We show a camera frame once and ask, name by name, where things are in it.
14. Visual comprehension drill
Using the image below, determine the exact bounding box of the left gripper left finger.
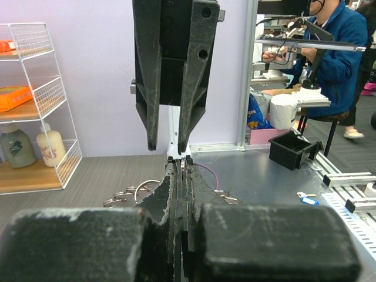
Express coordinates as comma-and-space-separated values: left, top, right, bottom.
1, 161, 179, 281

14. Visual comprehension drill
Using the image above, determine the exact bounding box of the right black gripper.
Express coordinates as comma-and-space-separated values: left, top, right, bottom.
133, 1, 220, 153

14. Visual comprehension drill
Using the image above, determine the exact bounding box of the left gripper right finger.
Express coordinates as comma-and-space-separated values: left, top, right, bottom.
183, 164, 361, 281

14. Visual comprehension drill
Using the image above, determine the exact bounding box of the metal disc with keyrings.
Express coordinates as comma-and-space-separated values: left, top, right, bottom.
103, 163, 242, 208

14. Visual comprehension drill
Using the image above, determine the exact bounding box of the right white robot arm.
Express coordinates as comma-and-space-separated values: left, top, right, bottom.
132, 0, 225, 157

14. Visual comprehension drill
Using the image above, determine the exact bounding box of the key with blue tag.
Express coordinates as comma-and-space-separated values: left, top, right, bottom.
297, 192, 320, 206

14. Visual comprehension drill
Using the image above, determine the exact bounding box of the cream bottle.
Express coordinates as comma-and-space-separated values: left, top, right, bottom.
36, 123, 66, 167

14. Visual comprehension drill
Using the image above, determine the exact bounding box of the pink storage box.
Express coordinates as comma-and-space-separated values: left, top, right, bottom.
246, 127, 290, 145

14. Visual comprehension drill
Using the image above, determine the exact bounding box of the black plastic box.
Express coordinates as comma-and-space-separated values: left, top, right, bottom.
268, 130, 323, 170

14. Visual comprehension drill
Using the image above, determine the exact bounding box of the blue chips bag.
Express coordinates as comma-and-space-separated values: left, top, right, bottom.
247, 91, 272, 130

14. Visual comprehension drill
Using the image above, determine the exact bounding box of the green soap bottle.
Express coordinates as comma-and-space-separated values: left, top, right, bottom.
1, 123, 37, 169

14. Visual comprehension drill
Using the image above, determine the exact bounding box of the white paper roll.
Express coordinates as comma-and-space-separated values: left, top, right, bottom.
269, 94, 298, 130

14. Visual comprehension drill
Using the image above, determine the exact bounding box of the person in blue jacket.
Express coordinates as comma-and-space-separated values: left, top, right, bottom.
261, 0, 368, 140

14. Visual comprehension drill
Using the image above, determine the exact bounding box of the round wicker stool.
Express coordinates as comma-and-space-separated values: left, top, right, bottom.
296, 110, 351, 158

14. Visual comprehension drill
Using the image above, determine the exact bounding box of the orange snack pack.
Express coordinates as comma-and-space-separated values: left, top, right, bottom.
0, 86, 32, 112

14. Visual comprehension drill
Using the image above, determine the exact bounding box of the orange razor box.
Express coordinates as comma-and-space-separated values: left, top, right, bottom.
0, 40, 16, 53

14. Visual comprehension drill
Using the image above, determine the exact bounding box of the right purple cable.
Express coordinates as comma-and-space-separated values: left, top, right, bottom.
195, 163, 220, 192

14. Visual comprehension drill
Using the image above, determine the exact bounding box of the white wire shelf rack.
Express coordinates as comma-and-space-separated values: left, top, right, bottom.
1, 22, 82, 194

